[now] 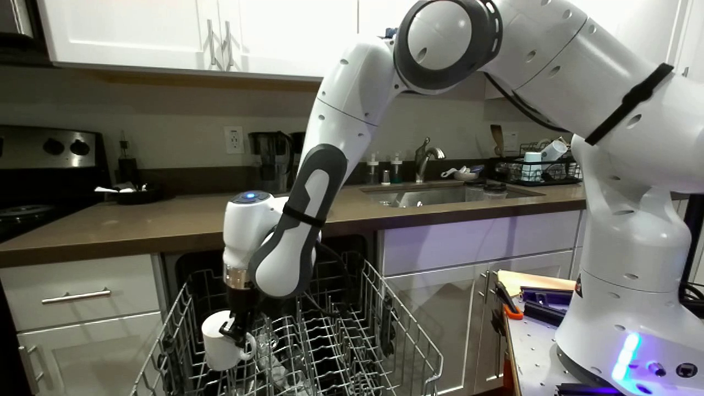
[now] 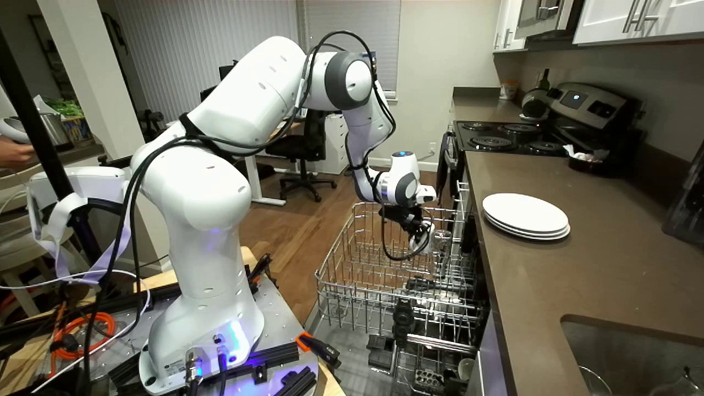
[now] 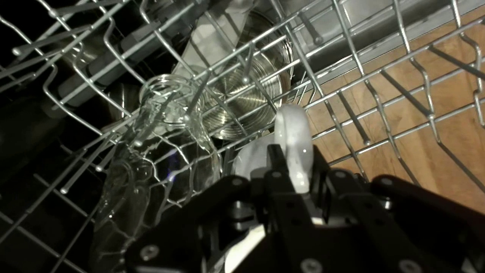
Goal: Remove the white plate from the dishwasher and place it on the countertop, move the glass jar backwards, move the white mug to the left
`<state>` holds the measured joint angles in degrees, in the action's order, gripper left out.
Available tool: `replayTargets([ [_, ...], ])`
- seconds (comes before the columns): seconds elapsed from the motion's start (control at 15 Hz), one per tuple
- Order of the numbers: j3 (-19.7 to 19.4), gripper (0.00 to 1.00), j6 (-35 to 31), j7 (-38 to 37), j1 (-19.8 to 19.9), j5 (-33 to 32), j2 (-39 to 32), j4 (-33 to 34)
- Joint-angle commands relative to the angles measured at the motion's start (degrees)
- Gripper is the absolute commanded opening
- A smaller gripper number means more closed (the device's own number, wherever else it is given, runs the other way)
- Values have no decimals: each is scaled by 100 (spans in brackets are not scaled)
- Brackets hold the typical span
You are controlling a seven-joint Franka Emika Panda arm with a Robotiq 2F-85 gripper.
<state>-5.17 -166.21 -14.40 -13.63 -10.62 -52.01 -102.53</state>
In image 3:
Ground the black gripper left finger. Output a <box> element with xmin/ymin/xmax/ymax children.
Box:
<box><xmin>122</xmin><ymin>143</ymin><xmax>304</xmax><ymax>273</ymax></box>

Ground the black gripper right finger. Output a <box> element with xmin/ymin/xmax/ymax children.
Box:
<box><xmin>307</xmin><ymin>145</ymin><xmax>485</xmax><ymax>273</ymax></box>

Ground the clear ribbed glass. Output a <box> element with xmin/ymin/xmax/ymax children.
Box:
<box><xmin>89</xmin><ymin>74</ymin><xmax>224</xmax><ymax>273</ymax></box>

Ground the white wire dish rack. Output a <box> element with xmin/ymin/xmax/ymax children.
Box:
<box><xmin>0</xmin><ymin>0</ymin><xmax>485</xmax><ymax>273</ymax></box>

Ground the white cup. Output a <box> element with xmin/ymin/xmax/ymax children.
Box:
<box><xmin>230</xmin><ymin>104</ymin><xmax>315</xmax><ymax>198</ymax></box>

